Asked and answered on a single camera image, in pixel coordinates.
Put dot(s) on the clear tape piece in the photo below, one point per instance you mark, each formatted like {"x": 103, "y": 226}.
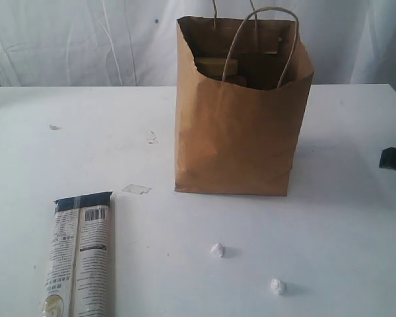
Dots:
{"x": 136, "y": 189}

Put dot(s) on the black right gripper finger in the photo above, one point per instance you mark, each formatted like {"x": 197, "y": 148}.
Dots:
{"x": 394, "y": 160}

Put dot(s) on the clear can dark contents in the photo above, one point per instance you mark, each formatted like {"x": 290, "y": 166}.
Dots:
{"x": 236, "y": 80}

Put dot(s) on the small white scrap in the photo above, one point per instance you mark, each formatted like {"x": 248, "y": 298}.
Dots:
{"x": 278, "y": 287}

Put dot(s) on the tiny white paper scrap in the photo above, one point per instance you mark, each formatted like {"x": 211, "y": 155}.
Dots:
{"x": 54, "y": 127}

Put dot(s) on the white backdrop sheet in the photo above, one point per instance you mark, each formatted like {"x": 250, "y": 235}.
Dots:
{"x": 133, "y": 43}

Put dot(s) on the brown paper shopping bag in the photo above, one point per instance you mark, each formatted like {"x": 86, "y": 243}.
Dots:
{"x": 239, "y": 140}

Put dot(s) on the clear jar gold lid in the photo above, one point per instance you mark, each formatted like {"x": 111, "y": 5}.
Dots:
{"x": 214, "y": 66}

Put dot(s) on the long noodle packet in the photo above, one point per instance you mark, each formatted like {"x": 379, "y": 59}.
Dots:
{"x": 77, "y": 274}

